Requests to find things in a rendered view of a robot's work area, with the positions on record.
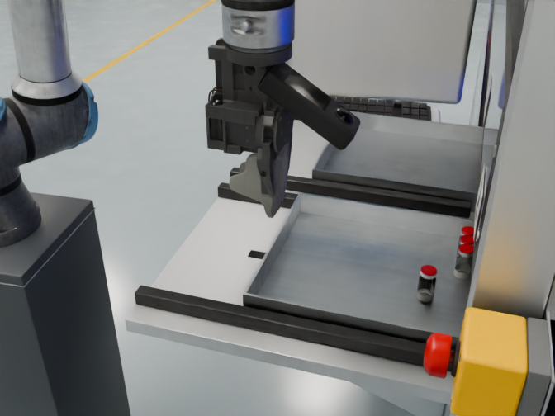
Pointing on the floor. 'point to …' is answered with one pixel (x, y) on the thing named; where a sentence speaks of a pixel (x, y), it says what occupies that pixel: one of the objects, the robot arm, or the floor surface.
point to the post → (523, 184)
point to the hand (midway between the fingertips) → (277, 208)
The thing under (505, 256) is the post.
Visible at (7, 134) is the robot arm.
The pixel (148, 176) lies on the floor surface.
